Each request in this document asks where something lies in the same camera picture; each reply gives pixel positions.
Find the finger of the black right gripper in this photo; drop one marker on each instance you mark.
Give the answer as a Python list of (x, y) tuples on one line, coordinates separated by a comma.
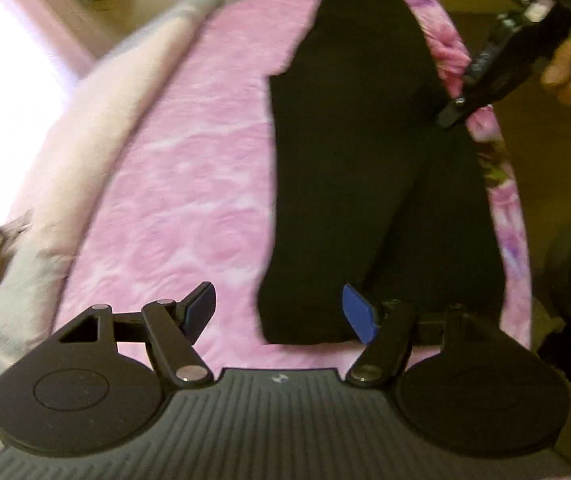
[(456, 112)]

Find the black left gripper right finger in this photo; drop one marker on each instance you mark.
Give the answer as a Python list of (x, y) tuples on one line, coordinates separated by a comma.
[(390, 332)]

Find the grey pink quilt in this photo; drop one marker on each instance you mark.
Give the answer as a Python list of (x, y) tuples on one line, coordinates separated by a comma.
[(76, 165)]

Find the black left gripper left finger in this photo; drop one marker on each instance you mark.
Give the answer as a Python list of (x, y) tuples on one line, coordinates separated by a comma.
[(167, 328)]

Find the pink rose blanket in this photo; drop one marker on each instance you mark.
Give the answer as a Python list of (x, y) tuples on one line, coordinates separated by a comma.
[(191, 199)]

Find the black garment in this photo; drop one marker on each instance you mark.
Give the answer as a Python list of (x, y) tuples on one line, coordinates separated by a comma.
[(370, 191)]

